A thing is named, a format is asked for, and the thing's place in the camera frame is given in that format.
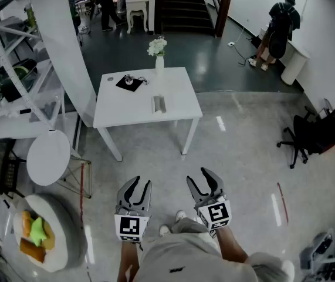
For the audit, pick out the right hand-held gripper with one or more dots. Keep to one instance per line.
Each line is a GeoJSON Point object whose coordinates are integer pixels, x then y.
{"type": "Point", "coordinates": [215, 213]}

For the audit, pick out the dark wooden staircase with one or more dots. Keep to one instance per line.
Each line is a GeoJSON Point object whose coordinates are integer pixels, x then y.
{"type": "Point", "coordinates": [184, 10]}

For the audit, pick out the green star plush toy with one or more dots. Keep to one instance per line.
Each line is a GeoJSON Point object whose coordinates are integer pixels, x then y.
{"type": "Point", "coordinates": [38, 231]}

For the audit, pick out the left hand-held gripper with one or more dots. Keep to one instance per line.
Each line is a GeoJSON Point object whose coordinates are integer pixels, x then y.
{"type": "Point", "coordinates": [129, 226]}

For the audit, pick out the black backpack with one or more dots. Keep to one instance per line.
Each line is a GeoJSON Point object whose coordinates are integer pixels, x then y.
{"type": "Point", "coordinates": [278, 40]}

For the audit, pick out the white vase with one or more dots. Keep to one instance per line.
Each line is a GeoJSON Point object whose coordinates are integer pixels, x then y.
{"type": "Point", "coordinates": [159, 66]}

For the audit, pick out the person's right forearm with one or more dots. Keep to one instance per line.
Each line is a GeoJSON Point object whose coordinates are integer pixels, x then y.
{"type": "Point", "coordinates": [230, 245]}

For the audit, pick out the person's white left shoe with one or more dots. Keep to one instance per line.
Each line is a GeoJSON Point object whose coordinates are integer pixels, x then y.
{"type": "Point", "coordinates": [165, 231]}

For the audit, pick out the person's white shirt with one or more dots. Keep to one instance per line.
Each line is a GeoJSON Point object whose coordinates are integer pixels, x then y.
{"type": "Point", "coordinates": [190, 260]}

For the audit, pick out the person's grey trousers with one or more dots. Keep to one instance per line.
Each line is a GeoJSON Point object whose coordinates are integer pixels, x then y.
{"type": "Point", "coordinates": [184, 225]}

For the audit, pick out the white metal shelf rack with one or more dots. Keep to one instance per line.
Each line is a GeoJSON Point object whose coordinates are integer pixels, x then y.
{"type": "Point", "coordinates": [8, 125]}

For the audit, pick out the white cylinder pedestal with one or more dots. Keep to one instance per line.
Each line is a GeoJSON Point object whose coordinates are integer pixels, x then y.
{"type": "Point", "coordinates": [294, 66]}

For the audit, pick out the white rectangular table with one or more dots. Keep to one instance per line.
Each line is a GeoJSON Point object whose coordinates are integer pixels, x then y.
{"type": "Point", "coordinates": [126, 107]}

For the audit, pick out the brown block plush toy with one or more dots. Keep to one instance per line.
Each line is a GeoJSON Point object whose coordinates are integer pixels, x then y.
{"type": "Point", "coordinates": [32, 250]}

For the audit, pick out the white round cushion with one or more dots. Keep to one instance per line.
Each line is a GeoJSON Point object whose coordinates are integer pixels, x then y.
{"type": "Point", "coordinates": [67, 231]}

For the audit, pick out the orange plush toy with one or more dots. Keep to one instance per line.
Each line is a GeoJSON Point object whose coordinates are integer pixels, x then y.
{"type": "Point", "coordinates": [26, 223]}

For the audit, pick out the white ornate side table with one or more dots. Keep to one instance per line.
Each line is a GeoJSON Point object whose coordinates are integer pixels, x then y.
{"type": "Point", "coordinates": [136, 6]}

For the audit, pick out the thin-framed eyeglasses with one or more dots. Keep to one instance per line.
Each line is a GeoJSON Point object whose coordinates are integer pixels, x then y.
{"type": "Point", "coordinates": [143, 80]}

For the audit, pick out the round grey table grommet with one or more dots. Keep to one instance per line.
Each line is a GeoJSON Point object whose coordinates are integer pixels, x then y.
{"type": "Point", "coordinates": [110, 78]}

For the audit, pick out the person's white right shoe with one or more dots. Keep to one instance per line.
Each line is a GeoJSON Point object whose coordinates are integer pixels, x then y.
{"type": "Point", "coordinates": [180, 215]}

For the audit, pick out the yellow plush toy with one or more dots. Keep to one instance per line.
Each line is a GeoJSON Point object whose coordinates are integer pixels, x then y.
{"type": "Point", "coordinates": [50, 235]}

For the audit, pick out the small potted plant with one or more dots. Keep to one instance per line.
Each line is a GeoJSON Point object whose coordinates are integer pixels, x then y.
{"type": "Point", "coordinates": [129, 80]}

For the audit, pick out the brown wooden stair post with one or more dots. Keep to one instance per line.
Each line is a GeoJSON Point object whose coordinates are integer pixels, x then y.
{"type": "Point", "coordinates": [224, 10]}

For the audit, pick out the person's white shoe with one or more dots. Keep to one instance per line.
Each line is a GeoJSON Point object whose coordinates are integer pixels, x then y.
{"type": "Point", "coordinates": [180, 215]}
{"type": "Point", "coordinates": [165, 231]}

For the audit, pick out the black square mat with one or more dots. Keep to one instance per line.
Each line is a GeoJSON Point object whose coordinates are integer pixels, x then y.
{"type": "Point", "coordinates": [133, 86]}

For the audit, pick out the white floor power strip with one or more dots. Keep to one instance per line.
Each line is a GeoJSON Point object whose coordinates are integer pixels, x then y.
{"type": "Point", "coordinates": [231, 43]}

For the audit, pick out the black office chair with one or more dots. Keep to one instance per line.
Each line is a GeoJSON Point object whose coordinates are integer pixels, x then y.
{"type": "Point", "coordinates": [314, 134]}

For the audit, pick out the round white side table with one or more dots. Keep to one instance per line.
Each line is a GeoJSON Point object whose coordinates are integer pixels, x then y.
{"type": "Point", "coordinates": [48, 157]}

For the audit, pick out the white storage shelf unit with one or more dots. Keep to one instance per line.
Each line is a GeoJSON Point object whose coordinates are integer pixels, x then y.
{"type": "Point", "coordinates": [331, 260]}

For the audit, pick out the person's left forearm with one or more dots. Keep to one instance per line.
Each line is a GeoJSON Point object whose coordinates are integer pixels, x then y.
{"type": "Point", "coordinates": [127, 260]}

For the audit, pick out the large white arch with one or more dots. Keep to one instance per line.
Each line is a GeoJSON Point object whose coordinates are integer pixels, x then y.
{"type": "Point", "coordinates": [67, 69]}

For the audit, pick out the red floor tape strip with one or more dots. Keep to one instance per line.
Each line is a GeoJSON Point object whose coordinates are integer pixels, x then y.
{"type": "Point", "coordinates": [282, 204]}

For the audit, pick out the white flower bouquet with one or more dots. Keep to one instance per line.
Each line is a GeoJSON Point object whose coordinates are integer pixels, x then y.
{"type": "Point", "coordinates": [157, 46]}

